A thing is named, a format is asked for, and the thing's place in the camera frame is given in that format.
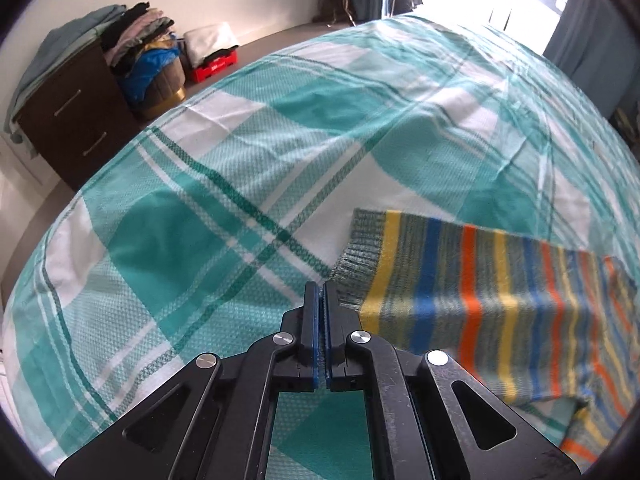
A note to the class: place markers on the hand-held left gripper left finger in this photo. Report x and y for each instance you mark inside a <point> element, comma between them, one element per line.
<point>313,340</point>

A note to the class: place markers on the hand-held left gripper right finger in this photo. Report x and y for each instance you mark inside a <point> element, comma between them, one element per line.
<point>327,340</point>

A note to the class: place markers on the striped knit sweater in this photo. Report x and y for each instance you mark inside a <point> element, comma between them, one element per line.
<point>475,285</point>

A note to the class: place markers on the pile of folded clothes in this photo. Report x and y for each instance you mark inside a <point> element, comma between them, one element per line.
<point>140,25</point>

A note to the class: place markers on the teal plaid bed sheet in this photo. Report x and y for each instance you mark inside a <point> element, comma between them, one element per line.
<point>250,160</point>

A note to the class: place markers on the red plastic crate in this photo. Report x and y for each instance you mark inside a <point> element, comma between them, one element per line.
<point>215,68</point>

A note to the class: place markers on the brown laundry basket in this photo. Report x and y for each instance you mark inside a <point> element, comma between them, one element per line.
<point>168,87</point>

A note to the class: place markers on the blue bag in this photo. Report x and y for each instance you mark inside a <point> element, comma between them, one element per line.
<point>150,66</point>

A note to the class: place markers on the dark wooden dresser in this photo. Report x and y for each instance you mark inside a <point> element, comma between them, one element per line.
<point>75,110</point>

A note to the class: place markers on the grey-green cloth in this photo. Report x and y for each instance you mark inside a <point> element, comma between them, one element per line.
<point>65,35</point>

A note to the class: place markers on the blue-grey curtain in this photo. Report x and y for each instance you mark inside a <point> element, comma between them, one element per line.
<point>590,35</point>

